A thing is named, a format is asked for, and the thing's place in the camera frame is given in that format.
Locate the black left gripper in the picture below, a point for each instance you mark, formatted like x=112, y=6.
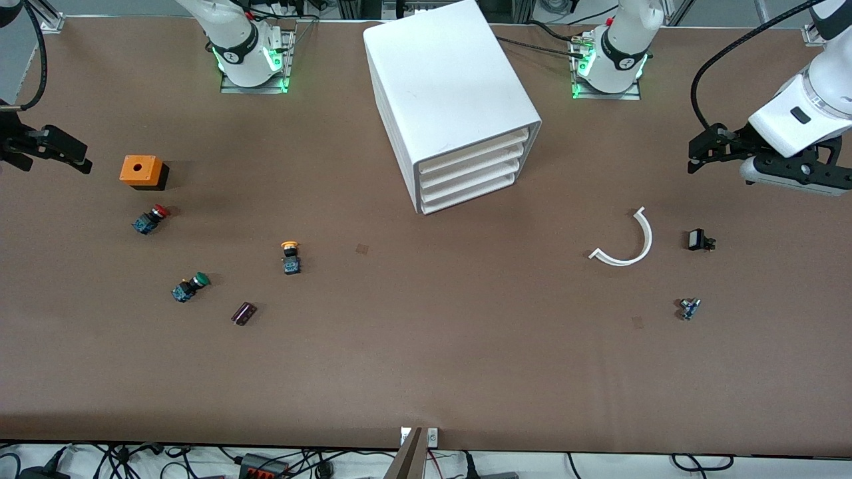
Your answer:
x=737, y=143

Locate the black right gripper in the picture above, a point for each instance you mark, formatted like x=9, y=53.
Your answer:
x=14, y=142

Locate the yellow push button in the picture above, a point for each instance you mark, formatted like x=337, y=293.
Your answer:
x=291, y=263

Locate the orange button box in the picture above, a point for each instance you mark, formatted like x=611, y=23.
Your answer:
x=140, y=169

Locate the red push button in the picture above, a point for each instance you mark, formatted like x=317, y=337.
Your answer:
x=148, y=221

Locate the green push button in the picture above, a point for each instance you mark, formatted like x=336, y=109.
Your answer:
x=186, y=289

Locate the white curved plastic strip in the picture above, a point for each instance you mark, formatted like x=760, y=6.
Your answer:
x=648, y=237

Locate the small blue metal component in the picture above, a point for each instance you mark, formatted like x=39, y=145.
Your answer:
x=689, y=309

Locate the dark purple capacitor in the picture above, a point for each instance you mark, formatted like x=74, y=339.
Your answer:
x=243, y=314

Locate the black power adapter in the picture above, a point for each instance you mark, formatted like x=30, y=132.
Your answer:
x=40, y=474

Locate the black red power strip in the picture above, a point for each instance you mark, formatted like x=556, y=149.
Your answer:
x=263, y=469

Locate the small black switch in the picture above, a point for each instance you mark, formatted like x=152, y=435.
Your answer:
x=699, y=239

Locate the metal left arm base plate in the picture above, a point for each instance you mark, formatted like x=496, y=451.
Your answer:
x=626, y=96

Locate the aluminium frame profile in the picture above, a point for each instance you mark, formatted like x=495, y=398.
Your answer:
x=52, y=23

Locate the small metal corner bracket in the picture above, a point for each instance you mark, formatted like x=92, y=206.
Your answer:
x=813, y=36

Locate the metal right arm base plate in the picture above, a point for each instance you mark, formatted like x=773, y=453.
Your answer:
x=233, y=89

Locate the small white bracket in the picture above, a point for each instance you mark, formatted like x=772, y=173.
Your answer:
x=432, y=436
x=404, y=436

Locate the brown wooden post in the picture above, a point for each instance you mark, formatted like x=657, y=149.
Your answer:
x=407, y=462

